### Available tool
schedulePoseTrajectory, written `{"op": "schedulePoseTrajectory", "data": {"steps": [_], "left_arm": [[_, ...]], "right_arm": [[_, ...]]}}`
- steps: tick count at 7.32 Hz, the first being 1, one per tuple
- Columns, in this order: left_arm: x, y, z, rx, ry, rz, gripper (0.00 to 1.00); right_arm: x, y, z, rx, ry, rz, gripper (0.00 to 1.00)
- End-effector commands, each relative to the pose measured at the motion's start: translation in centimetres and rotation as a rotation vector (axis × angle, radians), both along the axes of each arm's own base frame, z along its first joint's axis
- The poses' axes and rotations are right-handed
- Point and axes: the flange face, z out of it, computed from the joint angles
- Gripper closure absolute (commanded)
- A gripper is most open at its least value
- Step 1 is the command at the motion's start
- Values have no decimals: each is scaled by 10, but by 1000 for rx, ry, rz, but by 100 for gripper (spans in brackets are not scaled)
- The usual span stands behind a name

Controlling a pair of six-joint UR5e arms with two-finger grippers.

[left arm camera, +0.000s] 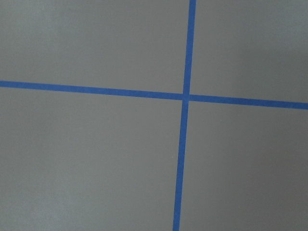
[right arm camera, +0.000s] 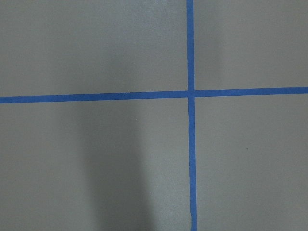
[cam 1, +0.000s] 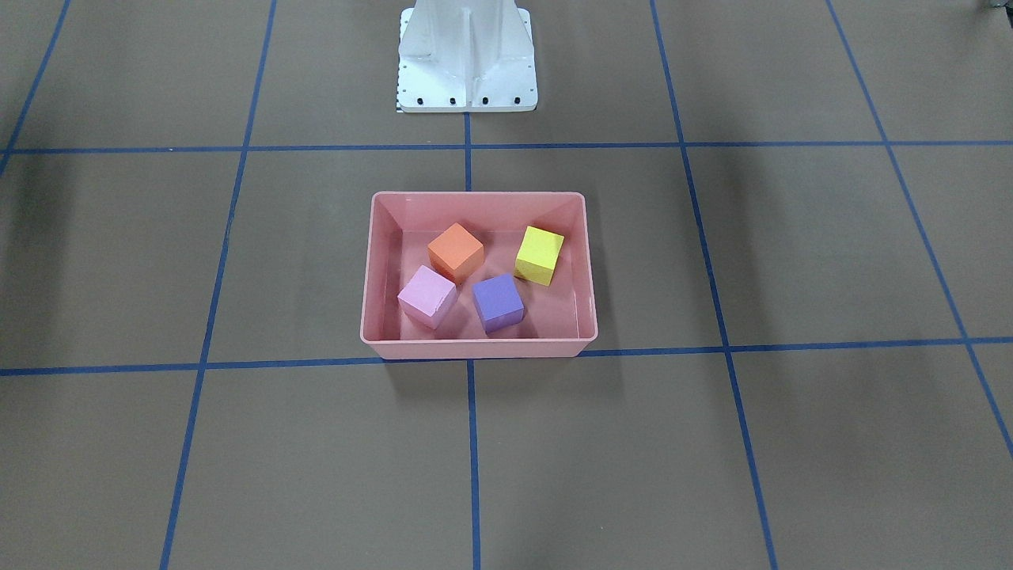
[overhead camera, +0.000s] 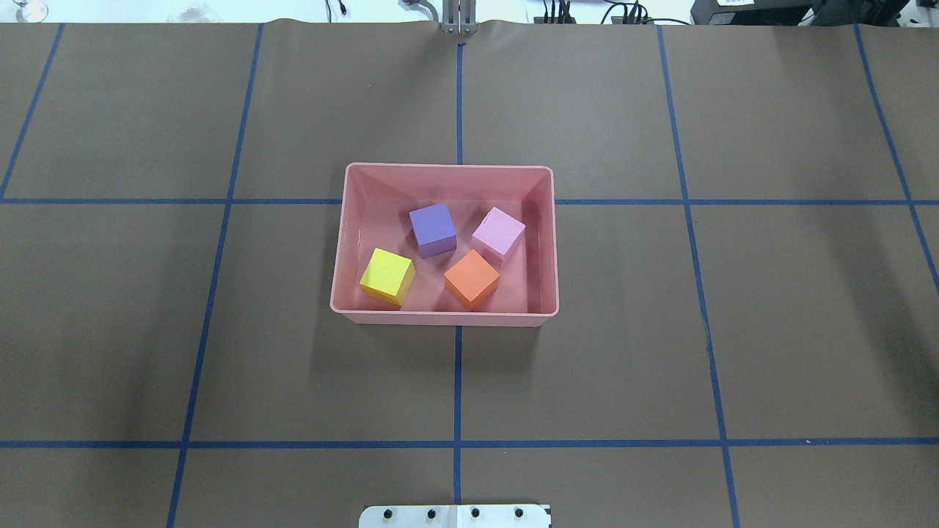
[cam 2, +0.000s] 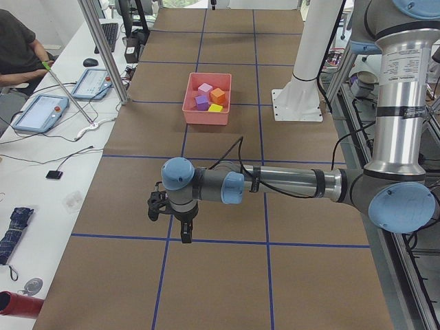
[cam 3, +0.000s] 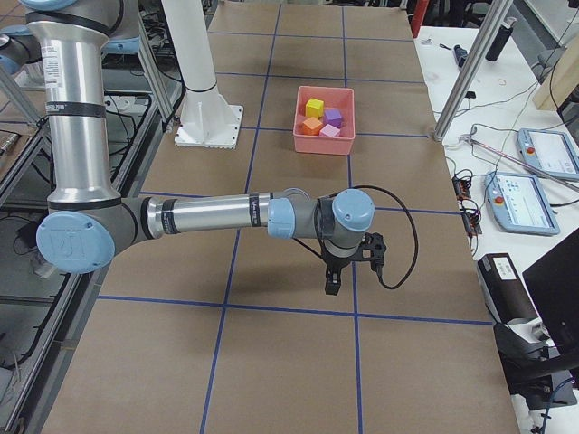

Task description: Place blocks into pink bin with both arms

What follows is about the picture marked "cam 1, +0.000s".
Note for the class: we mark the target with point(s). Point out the pink foam block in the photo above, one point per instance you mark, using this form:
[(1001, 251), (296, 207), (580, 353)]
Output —
[(428, 297)]

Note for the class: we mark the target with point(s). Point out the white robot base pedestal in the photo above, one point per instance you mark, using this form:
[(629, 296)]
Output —
[(466, 56)]

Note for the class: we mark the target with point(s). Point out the yellow foam block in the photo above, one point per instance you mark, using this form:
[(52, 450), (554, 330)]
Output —
[(538, 255)]

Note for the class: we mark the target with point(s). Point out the pink plastic bin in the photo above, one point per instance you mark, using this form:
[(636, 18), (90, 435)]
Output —
[(560, 318)]

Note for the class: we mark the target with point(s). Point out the purple foam block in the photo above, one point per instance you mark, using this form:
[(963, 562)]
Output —
[(498, 303)]

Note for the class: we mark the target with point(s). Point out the orange foam block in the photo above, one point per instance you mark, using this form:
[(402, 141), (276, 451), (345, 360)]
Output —
[(456, 254)]

